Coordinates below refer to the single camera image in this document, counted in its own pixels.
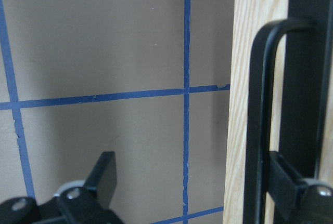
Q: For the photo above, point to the wooden drawer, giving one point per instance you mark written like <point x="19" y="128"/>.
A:
<point x="249" y="17"/>

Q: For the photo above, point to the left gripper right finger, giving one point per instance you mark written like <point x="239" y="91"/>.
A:
<point x="288" y="190"/>

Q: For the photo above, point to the black drawer handle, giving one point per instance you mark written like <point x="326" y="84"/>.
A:
<point x="308" y="33"/>

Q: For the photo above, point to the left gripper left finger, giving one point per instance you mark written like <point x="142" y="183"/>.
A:
<point x="101" y="182"/>

